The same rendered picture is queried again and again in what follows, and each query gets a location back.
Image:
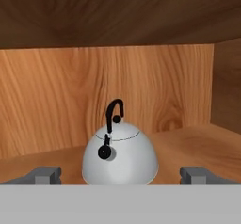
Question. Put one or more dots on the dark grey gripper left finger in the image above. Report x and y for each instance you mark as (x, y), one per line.
(44, 175)

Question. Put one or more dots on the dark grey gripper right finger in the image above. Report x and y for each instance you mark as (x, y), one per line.
(196, 175)

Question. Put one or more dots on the wooden cabinet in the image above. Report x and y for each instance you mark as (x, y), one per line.
(94, 61)

